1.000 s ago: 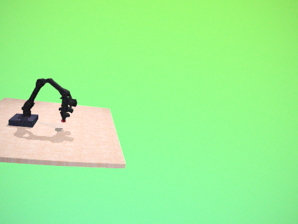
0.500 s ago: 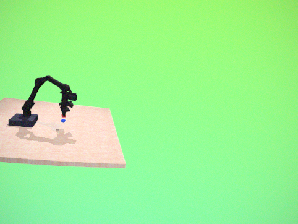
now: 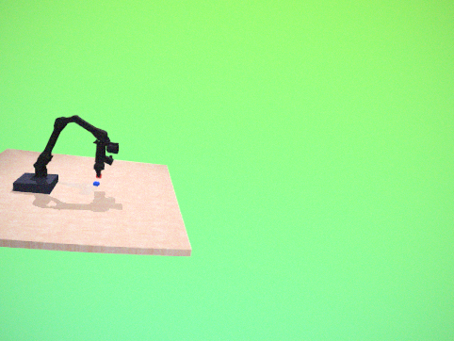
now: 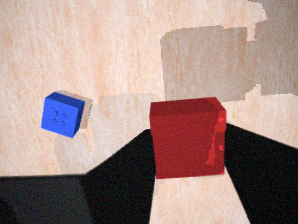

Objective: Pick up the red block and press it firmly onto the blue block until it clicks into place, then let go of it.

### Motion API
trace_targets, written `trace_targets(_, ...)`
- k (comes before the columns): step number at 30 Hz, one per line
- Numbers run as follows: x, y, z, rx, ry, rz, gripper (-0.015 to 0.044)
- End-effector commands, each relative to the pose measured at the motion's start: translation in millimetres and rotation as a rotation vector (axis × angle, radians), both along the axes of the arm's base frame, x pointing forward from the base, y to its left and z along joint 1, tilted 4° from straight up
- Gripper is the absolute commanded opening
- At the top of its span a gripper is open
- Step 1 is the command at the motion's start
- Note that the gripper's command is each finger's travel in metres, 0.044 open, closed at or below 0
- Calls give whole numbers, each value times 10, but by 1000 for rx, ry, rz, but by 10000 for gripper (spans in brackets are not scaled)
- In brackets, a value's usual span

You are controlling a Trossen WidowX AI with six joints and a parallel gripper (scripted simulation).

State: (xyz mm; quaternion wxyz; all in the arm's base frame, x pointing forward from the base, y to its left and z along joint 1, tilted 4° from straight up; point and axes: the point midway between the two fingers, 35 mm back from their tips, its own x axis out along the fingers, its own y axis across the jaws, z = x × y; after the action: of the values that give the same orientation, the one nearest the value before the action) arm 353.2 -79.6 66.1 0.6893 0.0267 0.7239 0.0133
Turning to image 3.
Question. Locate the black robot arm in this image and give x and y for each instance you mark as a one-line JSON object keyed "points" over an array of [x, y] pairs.
{"points": [[101, 141]]}

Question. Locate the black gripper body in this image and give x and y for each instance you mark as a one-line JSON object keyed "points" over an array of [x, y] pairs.
{"points": [[99, 164]]}

